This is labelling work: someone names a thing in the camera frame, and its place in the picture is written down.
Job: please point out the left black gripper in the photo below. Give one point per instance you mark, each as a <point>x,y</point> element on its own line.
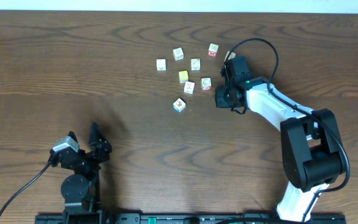
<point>100,155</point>

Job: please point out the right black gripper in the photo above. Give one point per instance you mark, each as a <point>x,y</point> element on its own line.
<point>220,101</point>

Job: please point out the white block red side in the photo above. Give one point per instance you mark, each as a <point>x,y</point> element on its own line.
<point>205,83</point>

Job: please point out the apple block blue side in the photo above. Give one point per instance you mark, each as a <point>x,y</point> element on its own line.
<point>179,105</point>

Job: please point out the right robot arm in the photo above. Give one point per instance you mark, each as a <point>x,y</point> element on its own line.
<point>313,155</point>

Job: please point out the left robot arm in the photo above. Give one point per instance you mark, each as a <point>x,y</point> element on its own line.
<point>81,190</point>

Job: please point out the yellow sided block far right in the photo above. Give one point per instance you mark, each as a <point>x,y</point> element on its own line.
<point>229,55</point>

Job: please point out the white block below yellow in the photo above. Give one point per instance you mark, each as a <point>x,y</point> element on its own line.
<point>189,87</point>

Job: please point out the white block centre top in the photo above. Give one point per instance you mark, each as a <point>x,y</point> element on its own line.
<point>195,64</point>

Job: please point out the red M letter block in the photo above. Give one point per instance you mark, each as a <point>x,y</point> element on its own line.
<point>213,49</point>

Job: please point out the white block upper left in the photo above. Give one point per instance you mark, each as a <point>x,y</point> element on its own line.
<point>178,54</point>

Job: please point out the leftmost white letter block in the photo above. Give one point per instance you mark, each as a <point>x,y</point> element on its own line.
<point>161,64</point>

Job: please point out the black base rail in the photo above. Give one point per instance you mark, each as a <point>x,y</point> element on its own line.
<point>136,218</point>

